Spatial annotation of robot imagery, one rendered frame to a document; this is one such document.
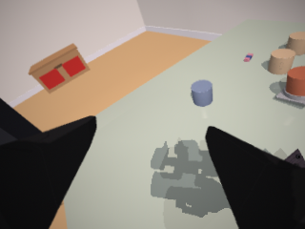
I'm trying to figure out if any tan cylinder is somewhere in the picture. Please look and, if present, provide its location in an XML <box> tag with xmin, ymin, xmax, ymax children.
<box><xmin>268</xmin><ymin>49</ymin><xmax>296</xmax><ymax>74</ymax></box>
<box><xmin>286</xmin><ymin>31</ymin><xmax>305</xmax><ymax>55</ymax></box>

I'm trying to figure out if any pink eraser with blue sleeve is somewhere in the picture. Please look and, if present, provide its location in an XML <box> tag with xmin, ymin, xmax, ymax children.
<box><xmin>244</xmin><ymin>53</ymin><xmax>253</xmax><ymax>62</ymax></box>

